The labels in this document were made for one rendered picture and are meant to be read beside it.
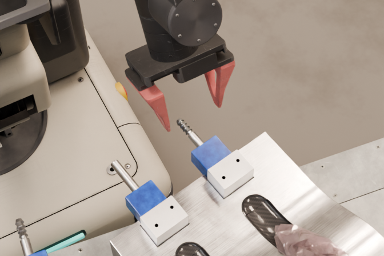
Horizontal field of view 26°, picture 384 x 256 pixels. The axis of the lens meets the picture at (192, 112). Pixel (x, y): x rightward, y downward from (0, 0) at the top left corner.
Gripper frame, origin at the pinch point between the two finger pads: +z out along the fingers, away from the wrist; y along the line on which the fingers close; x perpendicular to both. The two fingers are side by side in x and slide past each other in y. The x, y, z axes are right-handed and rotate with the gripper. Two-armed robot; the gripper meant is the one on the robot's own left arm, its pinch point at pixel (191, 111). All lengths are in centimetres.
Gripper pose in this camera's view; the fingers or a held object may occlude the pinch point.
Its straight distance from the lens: 99.2
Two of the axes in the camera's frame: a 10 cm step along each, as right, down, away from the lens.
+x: -4.3, -4.6, 7.8
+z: 2.1, 7.9, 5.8
